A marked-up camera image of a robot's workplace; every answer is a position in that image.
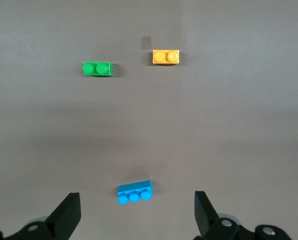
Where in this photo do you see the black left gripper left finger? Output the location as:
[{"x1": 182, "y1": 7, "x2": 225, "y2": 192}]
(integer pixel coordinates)
[{"x1": 0, "y1": 191, "x2": 82, "y2": 240}]

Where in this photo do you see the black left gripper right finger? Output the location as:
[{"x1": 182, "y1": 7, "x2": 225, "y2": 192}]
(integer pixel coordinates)
[{"x1": 192, "y1": 190, "x2": 294, "y2": 240}]

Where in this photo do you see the small grey tape patch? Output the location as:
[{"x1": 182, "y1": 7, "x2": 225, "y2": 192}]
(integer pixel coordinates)
[{"x1": 140, "y1": 36, "x2": 153, "y2": 50}]

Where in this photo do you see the yellow two-stud toy block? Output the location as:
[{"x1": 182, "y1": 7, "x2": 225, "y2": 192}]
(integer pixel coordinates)
[{"x1": 152, "y1": 49, "x2": 180, "y2": 66}]

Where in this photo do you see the green two-stud toy block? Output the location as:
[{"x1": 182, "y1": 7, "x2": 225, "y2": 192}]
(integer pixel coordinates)
[{"x1": 82, "y1": 61, "x2": 114, "y2": 77}]

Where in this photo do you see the blue three-stud toy block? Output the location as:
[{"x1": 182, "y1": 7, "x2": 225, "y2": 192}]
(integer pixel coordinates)
[{"x1": 116, "y1": 179, "x2": 154, "y2": 206}]

